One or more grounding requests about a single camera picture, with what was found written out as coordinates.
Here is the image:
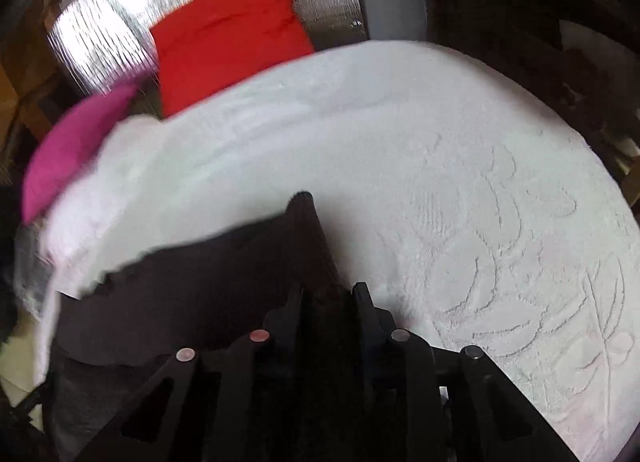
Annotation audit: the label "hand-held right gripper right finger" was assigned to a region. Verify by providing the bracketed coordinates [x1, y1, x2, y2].
[351, 282, 582, 462]

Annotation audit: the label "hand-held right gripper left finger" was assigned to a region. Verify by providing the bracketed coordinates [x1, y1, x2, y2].
[75, 284, 307, 462]

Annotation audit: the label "black pants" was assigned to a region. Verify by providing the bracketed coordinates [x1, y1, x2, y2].
[42, 190, 361, 462]

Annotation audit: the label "white embossed blanket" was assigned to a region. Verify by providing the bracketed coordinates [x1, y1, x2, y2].
[35, 40, 640, 462]

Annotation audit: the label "magenta pillow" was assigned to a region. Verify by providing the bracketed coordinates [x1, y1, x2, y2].
[21, 82, 142, 225]

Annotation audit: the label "red cloth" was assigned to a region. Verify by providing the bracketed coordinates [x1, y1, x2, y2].
[149, 0, 316, 119]

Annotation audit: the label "wooden chair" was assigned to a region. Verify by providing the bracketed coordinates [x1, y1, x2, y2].
[0, 0, 88, 153]

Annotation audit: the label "dark wooden furniture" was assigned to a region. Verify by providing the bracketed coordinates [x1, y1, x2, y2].
[360, 0, 640, 188]

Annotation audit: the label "silver foil mat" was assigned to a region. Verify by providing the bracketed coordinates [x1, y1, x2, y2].
[46, 0, 370, 95]

